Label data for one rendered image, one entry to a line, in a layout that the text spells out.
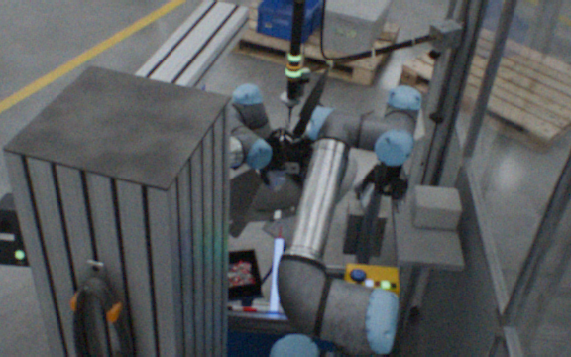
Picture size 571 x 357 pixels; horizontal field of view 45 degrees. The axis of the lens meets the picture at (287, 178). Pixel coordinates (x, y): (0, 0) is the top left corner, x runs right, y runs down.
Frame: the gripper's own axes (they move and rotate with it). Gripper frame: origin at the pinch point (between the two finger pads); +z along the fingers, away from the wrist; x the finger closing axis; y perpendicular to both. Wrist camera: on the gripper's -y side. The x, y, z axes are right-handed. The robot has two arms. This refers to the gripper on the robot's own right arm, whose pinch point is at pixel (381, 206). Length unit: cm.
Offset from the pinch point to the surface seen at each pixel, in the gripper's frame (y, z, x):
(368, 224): -60, 60, 8
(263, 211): -29, 31, -31
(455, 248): -53, 62, 40
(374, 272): -16.5, 40.8, 5.1
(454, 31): -83, -9, 28
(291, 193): -36, 29, -22
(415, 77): -309, 139, 63
